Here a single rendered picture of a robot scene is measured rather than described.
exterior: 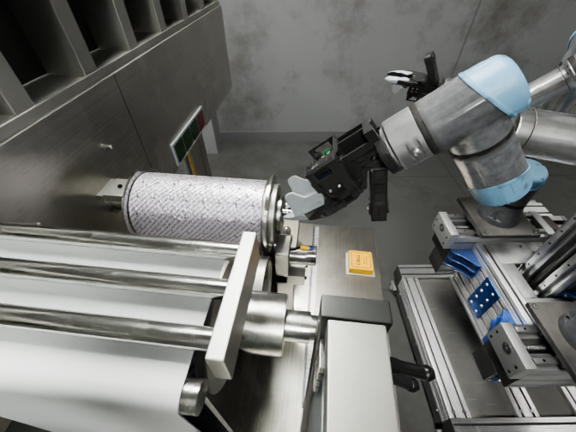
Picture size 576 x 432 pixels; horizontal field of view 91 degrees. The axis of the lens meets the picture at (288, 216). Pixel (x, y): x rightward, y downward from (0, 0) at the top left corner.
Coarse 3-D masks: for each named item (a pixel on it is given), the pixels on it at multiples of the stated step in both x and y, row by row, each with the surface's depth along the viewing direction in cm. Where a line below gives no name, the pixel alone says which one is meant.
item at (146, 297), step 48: (0, 240) 25; (48, 240) 24; (96, 240) 23; (144, 240) 23; (192, 240) 23; (240, 240) 23; (0, 288) 22; (48, 288) 22; (96, 288) 22; (144, 288) 20; (192, 288) 20; (240, 288) 19; (0, 336) 19; (48, 336) 19; (96, 336) 18; (144, 336) 18; (192, 336) 17; (240, 336) 20
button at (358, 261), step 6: (354, 252) 89; (360, 252) 89; (366, 252) 89; (348, 258) 89; (354, 258) 87; (360, 258) 87; (366, 258) 87; (348, 264) 88; (354, 264) 85; (360, 264) 85; (366, 264) 85; (372, 264) 86; (354, 270) 85; (360, 270) 85; (366, 270) 84; (372, 270) 84
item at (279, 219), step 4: (280, 196) 52; (284, 196) 53; (280, 200) 51; (284, 200) 54; (280, 204) 51; (284, 204) 55; (276, 208) 51; (280, 208) 51; (276, 212) 51; (280, 212) 50; (276, 216) 51; (280, 216) 51; (276, 220) 51; (280, 220) 51; (284, 220) 57; (276, 224) 51; (280, 224) 51; (276, 228) 51; (280, 228) 52; (276, 232) 53; (280, 232) 53
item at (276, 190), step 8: (264, 192) 50; (272, 192) 50; (280, 192) 56; (264, 200) 49; (272, 200) 49; (272, 208) 49; (272, 216) 48; (272, 224) 49; (272, 232) 49; (272, 240) 51
